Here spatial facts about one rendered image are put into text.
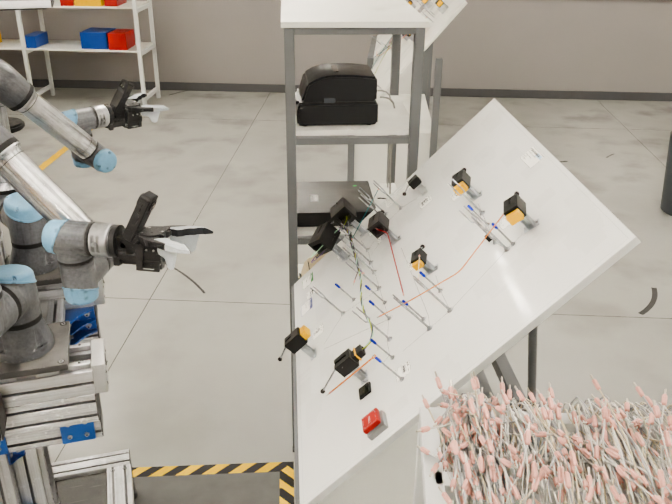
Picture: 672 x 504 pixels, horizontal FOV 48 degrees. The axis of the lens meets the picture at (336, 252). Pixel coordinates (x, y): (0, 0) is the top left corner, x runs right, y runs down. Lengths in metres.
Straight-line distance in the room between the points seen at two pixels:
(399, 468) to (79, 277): 1.02
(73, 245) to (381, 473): 1.04
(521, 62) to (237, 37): 3.44
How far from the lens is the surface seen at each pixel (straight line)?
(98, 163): 2.50
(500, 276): 1.90
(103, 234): 1.66
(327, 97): 2.78
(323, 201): 3.01
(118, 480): 3.07
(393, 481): 2.13
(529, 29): 9.46
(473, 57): 9.43
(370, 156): 5.12
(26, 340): 2.05
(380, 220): 2.40
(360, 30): 2.66
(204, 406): 3.74
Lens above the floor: 2.24
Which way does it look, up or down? 26 degrees down
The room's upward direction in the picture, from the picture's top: straight up
